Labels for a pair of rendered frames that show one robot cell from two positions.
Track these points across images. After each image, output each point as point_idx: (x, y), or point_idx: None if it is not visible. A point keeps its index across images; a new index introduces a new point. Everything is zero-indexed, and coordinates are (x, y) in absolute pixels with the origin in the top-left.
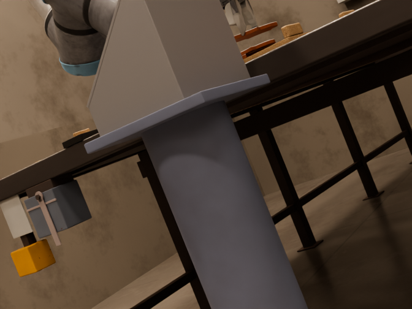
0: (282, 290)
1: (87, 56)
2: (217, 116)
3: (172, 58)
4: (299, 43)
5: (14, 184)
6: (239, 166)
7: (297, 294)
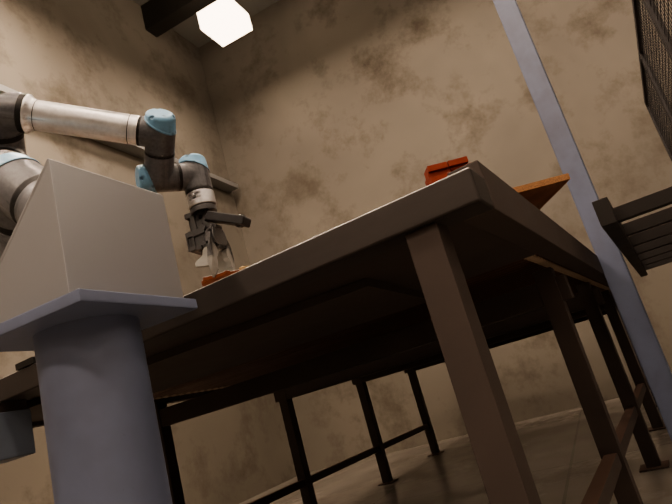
0: None
1: None
2: (117, 328)
3: (71, 256)
4: (239, 276)
5: None
6: (129, 388)
7: None
